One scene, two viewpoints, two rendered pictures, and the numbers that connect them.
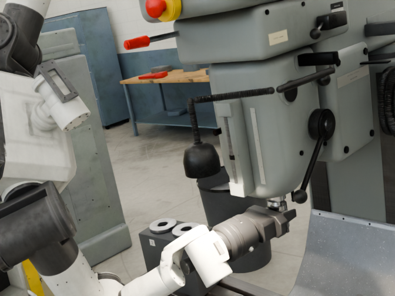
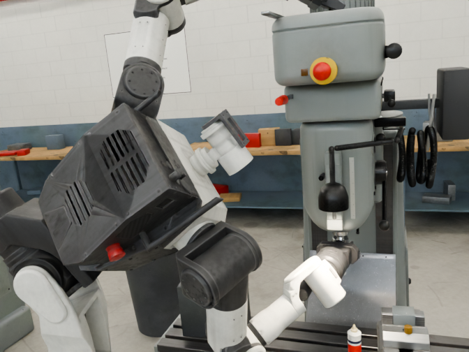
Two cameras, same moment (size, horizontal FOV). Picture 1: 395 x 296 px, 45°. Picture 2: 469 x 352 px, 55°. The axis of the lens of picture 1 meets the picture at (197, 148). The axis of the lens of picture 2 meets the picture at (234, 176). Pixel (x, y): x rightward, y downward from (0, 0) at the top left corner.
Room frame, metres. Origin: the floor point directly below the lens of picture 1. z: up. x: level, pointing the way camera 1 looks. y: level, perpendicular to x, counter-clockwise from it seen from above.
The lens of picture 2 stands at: (0.10, 0.69, 1.78)
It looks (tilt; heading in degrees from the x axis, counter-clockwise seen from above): 13 degrees down; 332
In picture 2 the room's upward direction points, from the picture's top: 5 degrees counter-clockwise
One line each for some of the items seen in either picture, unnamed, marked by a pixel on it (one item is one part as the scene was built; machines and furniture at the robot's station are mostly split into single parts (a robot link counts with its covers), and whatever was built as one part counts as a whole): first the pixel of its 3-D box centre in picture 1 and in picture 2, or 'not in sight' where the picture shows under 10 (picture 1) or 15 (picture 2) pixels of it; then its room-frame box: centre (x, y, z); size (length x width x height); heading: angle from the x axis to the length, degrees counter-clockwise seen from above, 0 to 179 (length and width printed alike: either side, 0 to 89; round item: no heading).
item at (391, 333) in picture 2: not in sight; (405, 336); (0.89, -0.24, 0.99); 0.12 x 0.06 x 0.04; 45
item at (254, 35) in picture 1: (264, 26); (338, 96); (1.09, -0.19, 1.68); 0.34 x 0.24 x 0.10; 132
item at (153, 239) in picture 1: (180, 254); (214, 302); (1.40, 0.12, 1.00); 0.22 x 0.12 x 0.20; 49
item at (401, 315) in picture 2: not in sight; (403, 319); (0.93, -0.28, 1.01); 0.06 x 0.05 x 0.06; 45
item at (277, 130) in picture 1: (266, 121); (338, 171); (1.07, -0.17, 1.47); 0.21 x 0.19 x 0.32; 42
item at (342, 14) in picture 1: (324, 25); (387, 98); (1.01, -0.30, 1.66); 0.12 x 0.04 x 0.04; 132
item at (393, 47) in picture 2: not in sight; (391, 52); (0.98, -0.29, 1.79); 0.45 x 0.04 x 0.04; 132
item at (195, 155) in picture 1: (200, 157); (333, 195); (0.90, 0.00, 1.47); 0.07 x 0.07 x 0.06
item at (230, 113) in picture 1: (236, 148); (334, 190); (0.99, -0.08, 1.45); 0.04 x 0.04 x 0.21; 42
